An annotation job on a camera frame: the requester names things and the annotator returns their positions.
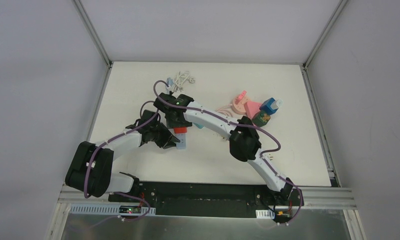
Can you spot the pink triangular block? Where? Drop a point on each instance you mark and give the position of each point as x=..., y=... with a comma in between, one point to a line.
x=252, y=108

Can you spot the green patterned cube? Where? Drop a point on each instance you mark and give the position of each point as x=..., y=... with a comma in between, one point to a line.
x=260, y=119

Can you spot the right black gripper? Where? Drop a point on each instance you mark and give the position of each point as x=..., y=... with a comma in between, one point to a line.
x=176, y=122

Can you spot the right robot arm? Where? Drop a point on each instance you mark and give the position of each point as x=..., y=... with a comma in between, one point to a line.
x=243, y=137

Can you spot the white travel adapter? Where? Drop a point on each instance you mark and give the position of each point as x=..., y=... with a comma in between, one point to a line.
x=268, y=156

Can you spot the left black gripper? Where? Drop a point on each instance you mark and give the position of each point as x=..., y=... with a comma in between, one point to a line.
x=164, y=139

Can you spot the pink round socket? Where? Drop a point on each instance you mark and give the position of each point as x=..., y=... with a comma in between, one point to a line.
x=238, y=103

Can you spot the teal power strip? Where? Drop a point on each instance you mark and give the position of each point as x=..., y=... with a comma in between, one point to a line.
x=199, y=126

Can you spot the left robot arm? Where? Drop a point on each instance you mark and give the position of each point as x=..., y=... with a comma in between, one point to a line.
x=91, y=168

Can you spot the blue cube socket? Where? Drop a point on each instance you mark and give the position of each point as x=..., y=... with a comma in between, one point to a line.
x=269, y=107

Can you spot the light blue power strip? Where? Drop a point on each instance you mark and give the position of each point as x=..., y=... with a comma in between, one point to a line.
x=181, y=145

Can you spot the white usb charger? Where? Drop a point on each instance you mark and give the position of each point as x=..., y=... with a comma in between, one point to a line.
x=277, y=104

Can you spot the red cube adapter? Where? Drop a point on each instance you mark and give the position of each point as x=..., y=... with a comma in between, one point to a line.
x=180, y=130

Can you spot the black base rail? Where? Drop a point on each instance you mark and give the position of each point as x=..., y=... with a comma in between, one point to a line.
x=209, y=200

